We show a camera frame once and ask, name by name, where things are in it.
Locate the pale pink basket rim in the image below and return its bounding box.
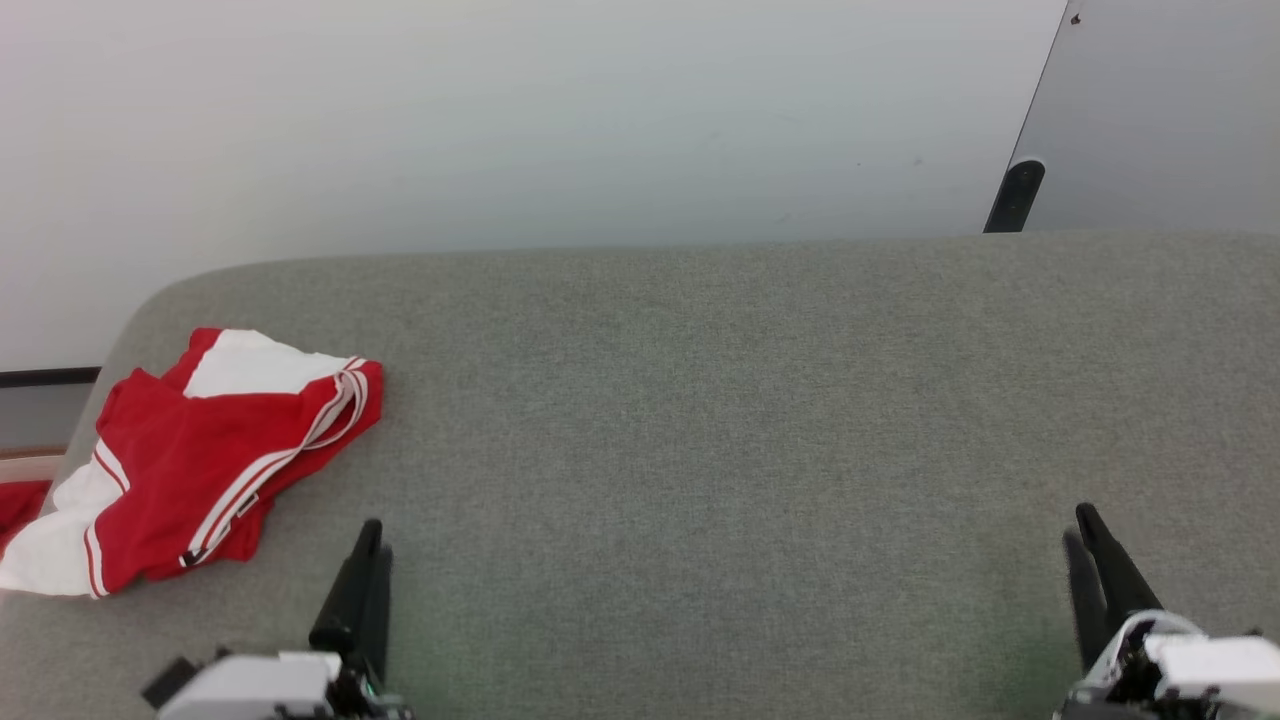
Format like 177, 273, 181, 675
0, 448, 69, 485

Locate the red and white basketball jersey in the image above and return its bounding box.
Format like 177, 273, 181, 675
0, 328, 385, 599

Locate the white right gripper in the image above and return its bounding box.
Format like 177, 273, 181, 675
1055, 503, 1280, 720

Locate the black table leg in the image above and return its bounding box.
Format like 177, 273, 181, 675
983, 158, 1047, 234

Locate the red cloth beside sofa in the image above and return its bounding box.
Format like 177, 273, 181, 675
0, 480, 53, 556

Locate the grey fabric sofa cushion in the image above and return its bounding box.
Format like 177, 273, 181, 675
0, 232, 1280, 720

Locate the black wall baseboard strip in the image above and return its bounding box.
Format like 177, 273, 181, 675
0, 367, 102, 389

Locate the grey door panel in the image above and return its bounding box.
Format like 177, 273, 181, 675
1015, 0, 1280, 236

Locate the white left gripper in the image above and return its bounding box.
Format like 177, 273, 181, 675
155, 518, 412, 720

